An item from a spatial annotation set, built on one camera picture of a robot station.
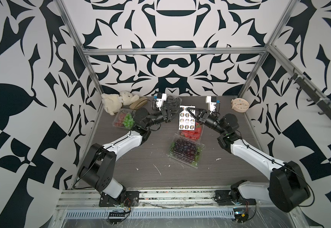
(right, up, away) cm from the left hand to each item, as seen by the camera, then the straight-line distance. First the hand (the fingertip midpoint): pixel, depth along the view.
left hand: (182, 107), depth 67 cm
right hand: (+3, -1, 0) cm, 3 cm away
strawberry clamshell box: (+12, -16, +24) cm, 31 cm away
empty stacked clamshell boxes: (-2, +5, +39) cm, 39 cm away
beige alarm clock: (+50, +3, +45) cm, 67 cm away
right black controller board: (+29, -53, +4) cm, 60 cm away
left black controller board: (-33, -55, +6) cm, 64 cm away
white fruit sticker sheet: (+2, -7, +1) cm, 7 cm away
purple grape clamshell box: (+4, -25, +18) cm, 31 cm away
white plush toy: (-46, +4, +37) cm, 59 cm away
